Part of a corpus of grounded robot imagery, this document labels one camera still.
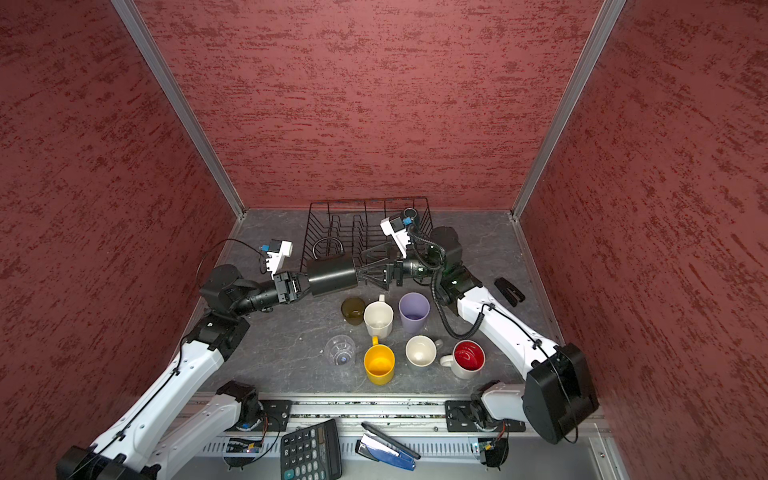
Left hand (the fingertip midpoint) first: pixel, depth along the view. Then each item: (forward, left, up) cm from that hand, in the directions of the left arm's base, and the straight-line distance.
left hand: (325, 285), depth 65 cm
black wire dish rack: (+40, -1, -25) cm, 47 cm away
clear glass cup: (-4, 0, -30) cm, 30 cm away
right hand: (+2, -8, +2) cm, 8 cm away
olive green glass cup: (+7, -3, -26) cm, 27 cm away
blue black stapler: (-28, -12, -28) cm, 41 cm away
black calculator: (-29, +3, -27) cm, 40 cm away
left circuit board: (-27, +22, -32) cm, 48 cm away
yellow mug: (-8, -12, -29) cm, 33 cm away
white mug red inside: (-7, -37, -29) cm, 47 cm away
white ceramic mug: (+3, -11, -24) cm, 27 cm away
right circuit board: (-28, -40, -30) cm, 57 cm away
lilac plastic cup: (+5, -22, -21) cm, 31 cm away
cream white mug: (-5, -24, -27) cm, 36 cm away
